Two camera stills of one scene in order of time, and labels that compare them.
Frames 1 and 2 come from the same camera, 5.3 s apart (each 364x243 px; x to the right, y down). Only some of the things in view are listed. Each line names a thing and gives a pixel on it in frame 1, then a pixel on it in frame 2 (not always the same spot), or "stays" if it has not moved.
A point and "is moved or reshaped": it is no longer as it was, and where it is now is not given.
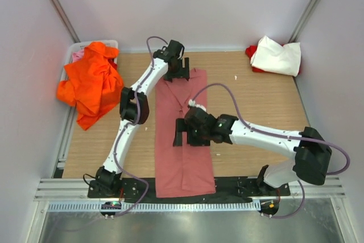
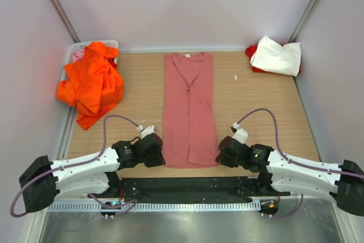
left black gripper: (178, 72) to (155, 152)
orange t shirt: (94, 86) stays
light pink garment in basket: (78, 56) stays
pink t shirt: (186, 170) is moved or reshaped
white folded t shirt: (270, 56) stays
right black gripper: (187, 134) to (227, 152)
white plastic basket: (77, 46) stays
